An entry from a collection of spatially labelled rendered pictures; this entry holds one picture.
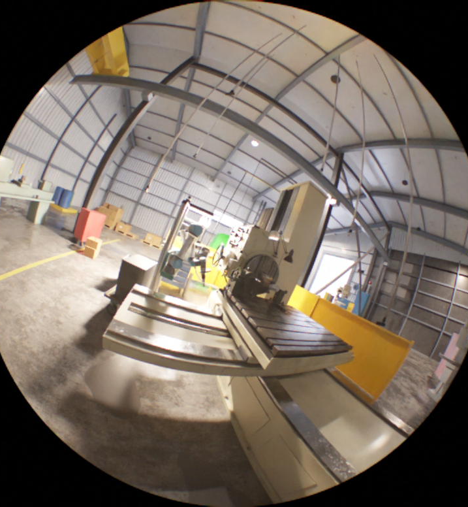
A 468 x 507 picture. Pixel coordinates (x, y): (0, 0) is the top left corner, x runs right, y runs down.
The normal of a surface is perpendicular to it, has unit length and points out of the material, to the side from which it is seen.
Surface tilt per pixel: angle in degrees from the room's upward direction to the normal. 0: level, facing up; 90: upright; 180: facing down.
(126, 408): 0
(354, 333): 90
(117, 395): 0
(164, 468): 0
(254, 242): 90
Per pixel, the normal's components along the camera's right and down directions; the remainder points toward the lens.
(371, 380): -0.87, -0.36
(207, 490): 0.39, -0.92
